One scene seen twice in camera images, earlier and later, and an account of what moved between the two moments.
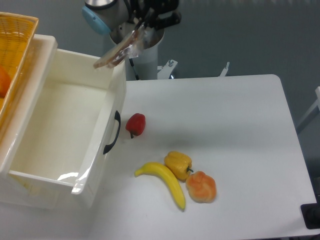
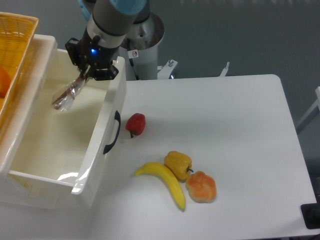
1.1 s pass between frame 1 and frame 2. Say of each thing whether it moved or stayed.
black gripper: moved
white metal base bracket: stayed
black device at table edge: stayed
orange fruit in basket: stayed
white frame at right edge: stayed
